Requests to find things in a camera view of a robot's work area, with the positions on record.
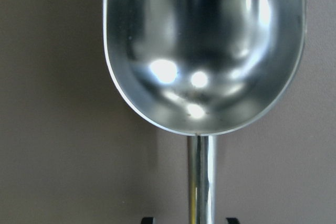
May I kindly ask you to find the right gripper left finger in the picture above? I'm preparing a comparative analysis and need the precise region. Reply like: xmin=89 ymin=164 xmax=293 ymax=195
xmin=141 ymin=217 xmax=155 ymax=224

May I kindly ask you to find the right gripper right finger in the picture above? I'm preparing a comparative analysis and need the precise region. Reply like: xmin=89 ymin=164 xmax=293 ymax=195
xmin=226 ymin=217 xmax=240 ymax=224

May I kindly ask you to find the stainless steel ice scoop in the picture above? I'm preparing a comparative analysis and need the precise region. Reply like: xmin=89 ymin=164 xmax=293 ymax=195
xmin=102 ymin=0 xmax=307 ymax=223

